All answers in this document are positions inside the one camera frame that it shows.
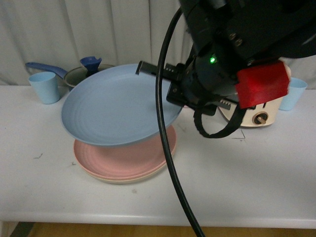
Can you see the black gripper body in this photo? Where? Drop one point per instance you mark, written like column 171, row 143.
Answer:
column 206, row 80

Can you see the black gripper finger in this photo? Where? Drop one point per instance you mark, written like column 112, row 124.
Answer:
column 170, row 72

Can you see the blue plate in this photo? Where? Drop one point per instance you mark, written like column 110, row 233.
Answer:
column 114, row 107

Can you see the pink plate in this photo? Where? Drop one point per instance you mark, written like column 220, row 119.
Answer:
column 146, row 150

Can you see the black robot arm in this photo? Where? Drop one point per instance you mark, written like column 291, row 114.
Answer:
column 236, row 51

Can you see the red block on arm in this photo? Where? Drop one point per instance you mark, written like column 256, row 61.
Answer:
column 260, row 84

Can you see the cream toaster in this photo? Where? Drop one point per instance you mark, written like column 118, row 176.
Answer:
column 261, row 115

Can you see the light blue cup right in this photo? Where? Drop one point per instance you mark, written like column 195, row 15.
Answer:
column 295, row 90

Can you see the light blue cup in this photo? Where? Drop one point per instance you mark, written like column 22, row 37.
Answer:
column 295, row 90
column 45, row 86

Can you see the dark blue saucepan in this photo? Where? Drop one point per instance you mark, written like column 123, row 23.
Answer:
column 44, row 67

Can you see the glass pot lid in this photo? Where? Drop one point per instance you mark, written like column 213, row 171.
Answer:
column 89, row 66

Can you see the grey curtain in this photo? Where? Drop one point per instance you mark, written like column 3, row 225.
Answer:
column 61, row 32

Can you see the beige plate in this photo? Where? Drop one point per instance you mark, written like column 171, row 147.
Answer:
column 125, row 172

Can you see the light blue cup left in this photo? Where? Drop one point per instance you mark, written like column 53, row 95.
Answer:
column 45, row 86

